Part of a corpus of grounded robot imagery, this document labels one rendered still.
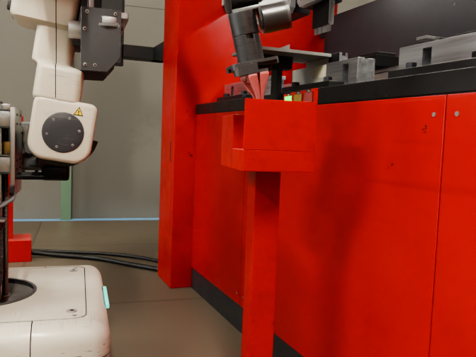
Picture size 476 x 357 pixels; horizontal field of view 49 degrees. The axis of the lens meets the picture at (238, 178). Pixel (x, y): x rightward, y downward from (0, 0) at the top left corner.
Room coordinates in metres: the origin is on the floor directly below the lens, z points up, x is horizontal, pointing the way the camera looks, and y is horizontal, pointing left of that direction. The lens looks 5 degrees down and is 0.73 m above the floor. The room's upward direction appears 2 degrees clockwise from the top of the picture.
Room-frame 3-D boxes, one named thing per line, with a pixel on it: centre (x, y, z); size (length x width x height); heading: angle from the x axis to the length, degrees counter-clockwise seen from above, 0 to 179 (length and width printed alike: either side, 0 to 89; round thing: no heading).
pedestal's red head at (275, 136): (1.20, -0.06, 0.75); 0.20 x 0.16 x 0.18; 15
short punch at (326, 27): (1.75, -0.26, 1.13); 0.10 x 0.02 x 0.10; 23
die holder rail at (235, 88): (2.26, -0.05, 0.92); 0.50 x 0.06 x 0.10; 23
